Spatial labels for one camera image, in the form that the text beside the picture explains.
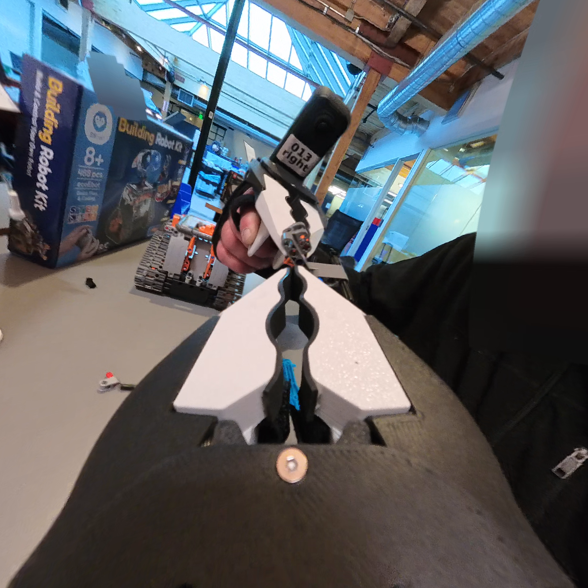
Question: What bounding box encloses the grey orange toy arm assembly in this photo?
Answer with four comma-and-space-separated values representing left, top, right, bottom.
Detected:
271, 223, 350, 281

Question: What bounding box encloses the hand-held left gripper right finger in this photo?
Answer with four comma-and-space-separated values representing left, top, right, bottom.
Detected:
297, 266, 412, 443

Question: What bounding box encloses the blue robot kit box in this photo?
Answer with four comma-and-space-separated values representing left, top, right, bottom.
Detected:
8, 54, 199, 269

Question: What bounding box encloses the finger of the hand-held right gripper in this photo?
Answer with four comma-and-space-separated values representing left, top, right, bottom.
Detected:
301, 202, 324, 258
255, 177, 297, 270

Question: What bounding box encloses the silver ventilation duct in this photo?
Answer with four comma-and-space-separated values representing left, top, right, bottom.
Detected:
377, 0, 536, 134

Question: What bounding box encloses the black pole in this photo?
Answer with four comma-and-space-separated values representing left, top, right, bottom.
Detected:
188, 0, 249, 184

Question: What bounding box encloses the person's right hand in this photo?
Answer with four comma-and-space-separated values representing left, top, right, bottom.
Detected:
215, 202, 282, 274

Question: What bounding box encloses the grey office chair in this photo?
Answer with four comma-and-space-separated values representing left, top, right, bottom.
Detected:
322, 209, 364, 258

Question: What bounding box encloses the tracked toy robot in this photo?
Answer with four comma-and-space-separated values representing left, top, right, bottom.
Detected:
134, 216, 246, 311

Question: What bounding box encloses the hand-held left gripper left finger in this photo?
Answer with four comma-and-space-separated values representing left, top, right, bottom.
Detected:
174, 268, 292, 443

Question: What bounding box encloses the person's right forearm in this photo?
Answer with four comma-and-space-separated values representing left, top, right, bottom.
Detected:
322, 232, 488, 334

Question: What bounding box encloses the wooden post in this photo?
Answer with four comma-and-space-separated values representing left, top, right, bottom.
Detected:
317, 51, 386, 203

